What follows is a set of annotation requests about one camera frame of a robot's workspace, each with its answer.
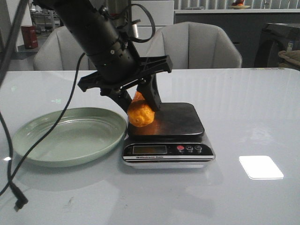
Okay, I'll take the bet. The black appliance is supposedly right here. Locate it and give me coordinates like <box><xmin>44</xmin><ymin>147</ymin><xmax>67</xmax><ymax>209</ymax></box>
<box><xmin>254</xmin><ymin>23</ymin><xmax>300</xmax><ymax>68</ymax></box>

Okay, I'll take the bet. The beige cushion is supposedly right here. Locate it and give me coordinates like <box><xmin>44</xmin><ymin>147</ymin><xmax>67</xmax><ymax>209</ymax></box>
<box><xmin>278</xmin><ymin>50</ymin><xmax>300</xmax><ymax>70</ymax></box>

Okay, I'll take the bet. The dark grey counter cabinet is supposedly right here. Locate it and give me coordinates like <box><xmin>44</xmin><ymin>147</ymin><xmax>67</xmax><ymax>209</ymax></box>
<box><xmin>175</xmin><ymin>9</ymin><xmax>300</xmax><ymax>68</ymax></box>

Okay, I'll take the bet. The red box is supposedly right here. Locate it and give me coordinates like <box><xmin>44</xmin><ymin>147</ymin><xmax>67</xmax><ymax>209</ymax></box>
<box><xmin>21</xmin><ymin>25</ymin><xmax>38</xmax><ymax>49</ymax></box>

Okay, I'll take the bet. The fruit bowl on counter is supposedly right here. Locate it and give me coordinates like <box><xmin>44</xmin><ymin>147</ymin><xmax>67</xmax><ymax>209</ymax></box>
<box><xmin>229</xmin><ymin>0</ymin><xmax>250</xmax><ymax>9</ymax></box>

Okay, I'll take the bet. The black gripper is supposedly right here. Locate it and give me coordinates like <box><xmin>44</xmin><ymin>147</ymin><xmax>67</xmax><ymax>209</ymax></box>
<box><xmin>78</xmin><ymin>39</ymin><xmax>173</xmax><ymax>112</ymax></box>

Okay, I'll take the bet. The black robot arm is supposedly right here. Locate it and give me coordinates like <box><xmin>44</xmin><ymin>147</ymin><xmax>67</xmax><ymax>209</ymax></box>
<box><xmin>35</xmin><ymin>0</ymin><xmax>173</xmax><ymax>112</ymax></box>

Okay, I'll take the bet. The orange corn cob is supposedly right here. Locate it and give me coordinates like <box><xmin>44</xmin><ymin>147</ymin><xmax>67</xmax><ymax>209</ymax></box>
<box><xmin>127</xmin><ymin>91</ymin><xmax>155</xmax><ymax>127</ymax></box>

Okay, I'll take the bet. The grey chair left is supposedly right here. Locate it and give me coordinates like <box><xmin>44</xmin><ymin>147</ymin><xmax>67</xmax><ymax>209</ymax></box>
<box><xmin>33</xmin><ymin>26</ymin><xmax>83</xmax><ymax>71</ymax></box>

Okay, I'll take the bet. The green plate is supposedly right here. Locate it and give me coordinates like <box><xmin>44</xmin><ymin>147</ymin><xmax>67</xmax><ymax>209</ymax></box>
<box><xmin>26</xmin><ymin>107</ymin><xmax>127</xmax><ymax>167</ymax></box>

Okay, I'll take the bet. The digital kitchen scale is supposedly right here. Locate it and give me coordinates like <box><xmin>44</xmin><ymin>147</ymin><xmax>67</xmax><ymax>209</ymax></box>
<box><xmin>122</xmin><ymin>103</ymin><xmax>216</xmax><ymax>169</ymax></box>

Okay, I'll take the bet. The black cable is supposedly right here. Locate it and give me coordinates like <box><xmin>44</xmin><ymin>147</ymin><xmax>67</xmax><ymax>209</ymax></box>
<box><xmin>0</xmin><ymin>0</ymin><xmax>86</xmax><ymax>213</ymax></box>

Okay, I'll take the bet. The grey chair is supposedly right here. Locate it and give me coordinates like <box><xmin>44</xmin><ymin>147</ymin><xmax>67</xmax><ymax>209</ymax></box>
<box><xmin>146</xmin><ymin>22</ymin><xmax>242</xmax><ymax>69</ymax></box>
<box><xmin>33</xmin><ymin>26</ymin><xmax>83</xmax><ymax>71</ymax></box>

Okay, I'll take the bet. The grey chair middle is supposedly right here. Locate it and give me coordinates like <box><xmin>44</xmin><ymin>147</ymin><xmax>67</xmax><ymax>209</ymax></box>
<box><xmin>146</xmin><ymin>22</ymin><xmax>242</xmax><ymax>69</ymax></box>

